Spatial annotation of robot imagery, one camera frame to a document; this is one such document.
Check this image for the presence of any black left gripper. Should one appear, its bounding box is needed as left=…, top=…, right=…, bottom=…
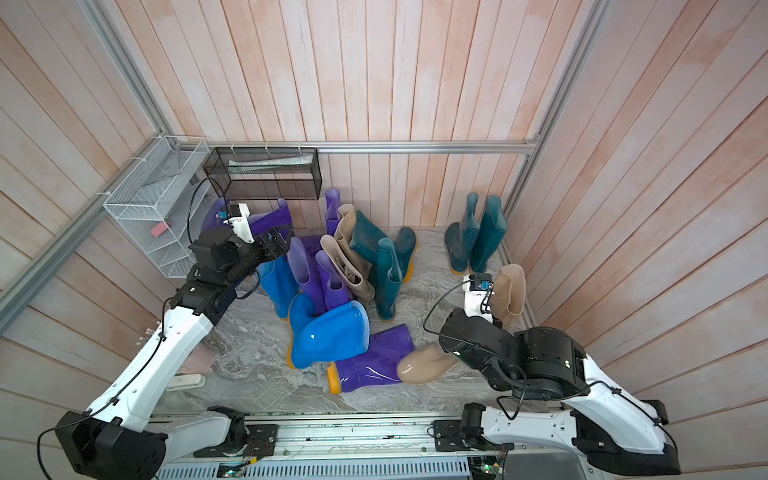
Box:
left=225, top=223, right=294, bottom=287

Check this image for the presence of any large beige boot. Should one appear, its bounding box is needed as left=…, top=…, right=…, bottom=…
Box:
left=397, top=342, right=459, bottom=384

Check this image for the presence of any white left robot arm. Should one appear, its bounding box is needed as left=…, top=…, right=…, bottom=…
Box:
left=52, top=224, right=292, bottom=479

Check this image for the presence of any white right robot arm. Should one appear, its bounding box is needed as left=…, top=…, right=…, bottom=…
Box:
left=439, top=308, right=681, bottom=476

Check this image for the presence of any lilac purple boot left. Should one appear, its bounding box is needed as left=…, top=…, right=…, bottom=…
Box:
left=287, top=237, right=326, bottom=315

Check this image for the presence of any lilac purple boot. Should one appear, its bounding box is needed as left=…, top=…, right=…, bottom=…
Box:
left=287, top=237, right=326, bottom=315
left=315, top=250, right=352, bottom=310

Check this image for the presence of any small blue boot standing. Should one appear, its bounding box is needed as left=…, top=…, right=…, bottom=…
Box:
left=257, top=256, right=299, bottom=319

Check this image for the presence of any lilac purple boot right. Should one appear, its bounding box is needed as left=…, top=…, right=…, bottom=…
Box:
left=315, top=250, right=352, bottom=310

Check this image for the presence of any large purple boot lying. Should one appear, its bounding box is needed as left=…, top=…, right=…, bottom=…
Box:
left=327, top=324, right=414, bottom=394

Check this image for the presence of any large blue boot lying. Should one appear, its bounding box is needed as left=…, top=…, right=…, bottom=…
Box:
left=287, top=294, right=370, bottom=369

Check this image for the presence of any pink eraser block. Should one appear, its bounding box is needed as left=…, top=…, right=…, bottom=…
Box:
left=150, top=221, right=169, bottom=238

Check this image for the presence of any vented grille strip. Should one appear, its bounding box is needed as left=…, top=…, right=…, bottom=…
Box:
left=155, top=456, right=471, bottom=479

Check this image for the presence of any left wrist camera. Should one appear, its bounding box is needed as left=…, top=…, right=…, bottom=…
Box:
left=226, top=202, right=254, bottom=244

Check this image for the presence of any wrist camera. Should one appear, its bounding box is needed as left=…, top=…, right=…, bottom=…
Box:
left=226, top=202, right=254, bottom=244
left=462, top=273, right=494, bottom=323

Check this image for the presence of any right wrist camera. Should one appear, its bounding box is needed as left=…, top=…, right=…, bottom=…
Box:
left=462, top=273, right=494, bottom=323

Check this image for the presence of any black mesh wall basket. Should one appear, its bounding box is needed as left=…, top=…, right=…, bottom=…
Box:
left=203, top=146, right=323, bottom=201

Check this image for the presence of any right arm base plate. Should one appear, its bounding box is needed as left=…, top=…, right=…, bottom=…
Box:
left=427, top=420, right=480, bottom=452

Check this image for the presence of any white wire wall shelf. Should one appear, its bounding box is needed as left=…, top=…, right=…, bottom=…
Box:
left=104, top=135, right=218, bottom=279

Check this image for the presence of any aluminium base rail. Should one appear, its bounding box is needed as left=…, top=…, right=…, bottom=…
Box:
left=101, top=411, right=601, bottom=466

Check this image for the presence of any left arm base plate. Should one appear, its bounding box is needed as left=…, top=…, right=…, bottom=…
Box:
left=193, top=424, right=278, bottom=459

